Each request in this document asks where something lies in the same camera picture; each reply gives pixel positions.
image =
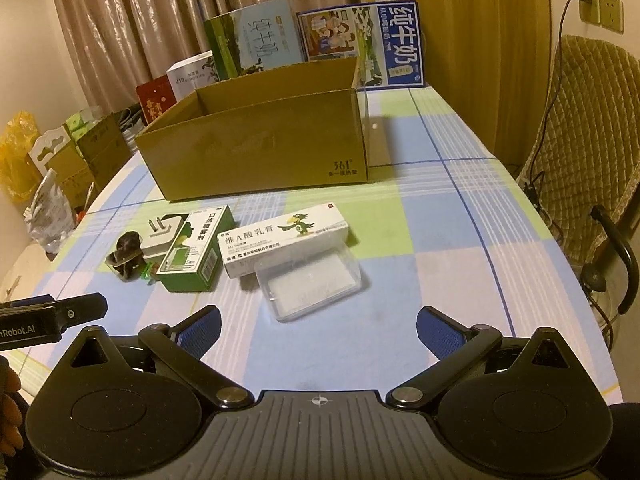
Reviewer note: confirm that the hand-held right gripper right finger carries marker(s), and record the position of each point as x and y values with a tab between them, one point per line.
440	332

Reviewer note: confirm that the green and blue milk carton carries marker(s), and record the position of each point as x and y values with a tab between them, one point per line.
255	40

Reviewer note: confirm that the wall socket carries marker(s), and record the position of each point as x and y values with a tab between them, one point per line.
600	10

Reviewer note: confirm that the green medicine box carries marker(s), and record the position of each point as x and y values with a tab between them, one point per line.
195	255

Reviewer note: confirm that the white ointment box bird print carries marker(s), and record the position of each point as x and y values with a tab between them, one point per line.
285	237

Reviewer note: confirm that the clear plastic box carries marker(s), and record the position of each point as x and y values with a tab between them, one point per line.
307	280

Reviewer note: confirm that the dark snack wrapper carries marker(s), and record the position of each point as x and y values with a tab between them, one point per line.
125	255

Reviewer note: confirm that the white humidifier box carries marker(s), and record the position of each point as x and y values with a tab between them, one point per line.
192	77

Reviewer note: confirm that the white cut cardboard sheet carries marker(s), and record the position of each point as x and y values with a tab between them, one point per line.
50	145

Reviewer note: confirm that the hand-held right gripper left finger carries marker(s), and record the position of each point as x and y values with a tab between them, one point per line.
199	331

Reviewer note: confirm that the olive cardboard box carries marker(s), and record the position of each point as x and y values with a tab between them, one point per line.
95	155

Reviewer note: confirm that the brown cardboard box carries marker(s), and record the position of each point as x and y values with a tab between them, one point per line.
260	135

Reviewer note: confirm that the checked tablecloth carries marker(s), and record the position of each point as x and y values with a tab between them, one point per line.
450	210

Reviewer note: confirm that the person's left hand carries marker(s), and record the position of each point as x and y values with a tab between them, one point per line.
9	425

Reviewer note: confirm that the wooden door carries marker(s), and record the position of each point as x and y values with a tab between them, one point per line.
470	55

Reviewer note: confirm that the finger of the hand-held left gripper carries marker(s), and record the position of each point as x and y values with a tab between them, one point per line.
80	307

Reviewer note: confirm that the red gift box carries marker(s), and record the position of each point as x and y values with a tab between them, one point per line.
156	97

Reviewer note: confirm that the yellow plastic bag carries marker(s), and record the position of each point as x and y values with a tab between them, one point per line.
17	155

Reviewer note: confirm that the beige curtain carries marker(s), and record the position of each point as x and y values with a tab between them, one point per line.
175	15

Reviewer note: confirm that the chair with quilted cover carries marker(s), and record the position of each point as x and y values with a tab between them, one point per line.
585	150

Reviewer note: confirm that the white power adapter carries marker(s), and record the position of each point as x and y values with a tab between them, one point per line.
160	235

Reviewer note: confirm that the white plastic bag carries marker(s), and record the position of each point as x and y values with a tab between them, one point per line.
47	215

